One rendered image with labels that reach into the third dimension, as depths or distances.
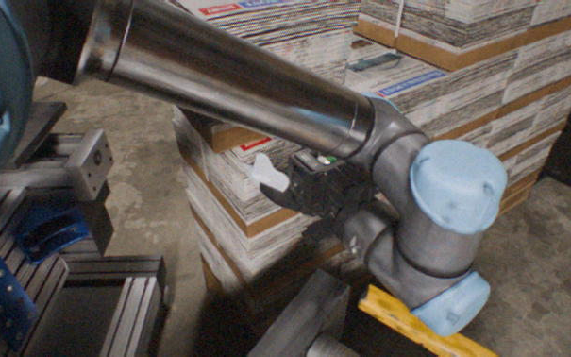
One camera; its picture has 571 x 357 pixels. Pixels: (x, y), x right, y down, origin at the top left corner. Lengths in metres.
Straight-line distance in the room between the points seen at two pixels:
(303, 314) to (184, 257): 1.17
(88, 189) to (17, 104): 0.70
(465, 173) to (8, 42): 0.31
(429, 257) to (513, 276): 1.39
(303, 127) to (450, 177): 0.14
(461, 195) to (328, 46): 0.45
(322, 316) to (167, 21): 0.36
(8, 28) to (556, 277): 1.81
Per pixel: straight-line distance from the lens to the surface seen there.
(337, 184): 0.51
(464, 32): 1.03
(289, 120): 0.37
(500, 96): 1.34
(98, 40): 0.31
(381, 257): 0.45
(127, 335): 1.22
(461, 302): 0.42
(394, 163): 0.40
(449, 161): 0.36
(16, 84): 0.19
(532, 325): 1.66
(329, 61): 0.74
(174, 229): 1.76
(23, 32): 0.20
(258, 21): 0.63
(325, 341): 0.49
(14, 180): 0.93
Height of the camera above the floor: 1.23
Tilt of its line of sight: 39 degrees down
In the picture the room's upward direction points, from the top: straight up
